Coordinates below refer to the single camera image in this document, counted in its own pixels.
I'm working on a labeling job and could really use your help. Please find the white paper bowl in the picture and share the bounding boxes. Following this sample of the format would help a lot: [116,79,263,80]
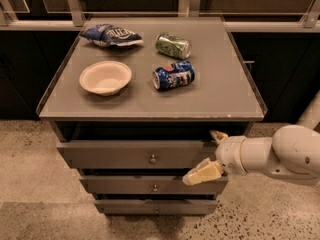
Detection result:
[79,61,132,96]

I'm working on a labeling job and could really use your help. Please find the blue pepsi can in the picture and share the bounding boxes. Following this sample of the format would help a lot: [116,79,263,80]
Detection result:
[152,61,195,90]

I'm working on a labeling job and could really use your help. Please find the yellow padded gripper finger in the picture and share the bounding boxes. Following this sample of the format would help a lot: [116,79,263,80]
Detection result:
[210,130,228,145]
[182,158,224,185]

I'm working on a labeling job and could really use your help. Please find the blue crumpled chip bag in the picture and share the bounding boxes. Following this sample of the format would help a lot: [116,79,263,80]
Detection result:
[80,24,143,47]

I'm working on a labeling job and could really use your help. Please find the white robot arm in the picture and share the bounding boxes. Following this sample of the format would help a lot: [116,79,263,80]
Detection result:
[183,92,320,185]

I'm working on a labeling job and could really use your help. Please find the grey top drawer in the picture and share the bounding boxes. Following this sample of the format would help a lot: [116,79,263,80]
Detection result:
[57,140,217,169]

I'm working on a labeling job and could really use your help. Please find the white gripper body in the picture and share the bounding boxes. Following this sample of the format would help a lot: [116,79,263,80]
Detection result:
[215,136,247,175]

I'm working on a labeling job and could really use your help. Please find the grey bottom drawer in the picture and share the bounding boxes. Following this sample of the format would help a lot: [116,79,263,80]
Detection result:
[95,199,218,215]

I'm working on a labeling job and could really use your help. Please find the green soda can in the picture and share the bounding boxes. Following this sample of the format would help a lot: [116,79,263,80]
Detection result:
[155,33,191,60]

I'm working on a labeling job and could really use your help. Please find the grey drawer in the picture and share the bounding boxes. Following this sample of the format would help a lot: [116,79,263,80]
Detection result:
[95,199,218,215]
[80,176,228,195]
[57,140,217,169]

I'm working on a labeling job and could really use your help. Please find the metal glass railing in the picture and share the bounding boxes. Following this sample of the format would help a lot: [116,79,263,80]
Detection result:
[0,0,320,33]

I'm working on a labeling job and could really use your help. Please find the grey middle drawer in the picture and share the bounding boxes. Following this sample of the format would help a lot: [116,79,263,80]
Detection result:
[80,176,228,195]

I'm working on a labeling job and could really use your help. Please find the grey drawer cabinet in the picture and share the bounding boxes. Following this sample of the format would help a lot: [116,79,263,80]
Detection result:
[37,23,266,202]

